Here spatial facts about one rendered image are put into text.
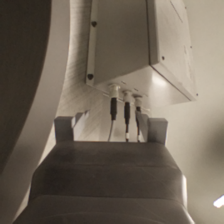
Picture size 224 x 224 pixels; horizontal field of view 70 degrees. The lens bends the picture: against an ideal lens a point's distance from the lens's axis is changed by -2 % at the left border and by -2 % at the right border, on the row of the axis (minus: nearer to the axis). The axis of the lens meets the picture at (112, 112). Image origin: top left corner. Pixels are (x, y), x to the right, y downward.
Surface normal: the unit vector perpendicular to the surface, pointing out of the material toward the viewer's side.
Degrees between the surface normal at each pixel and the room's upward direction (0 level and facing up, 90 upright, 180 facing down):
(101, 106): 90
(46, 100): 90
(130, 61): 137
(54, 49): 90
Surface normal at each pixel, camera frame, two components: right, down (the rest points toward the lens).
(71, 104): 0.76, -0.15
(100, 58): -0.66, -0.21
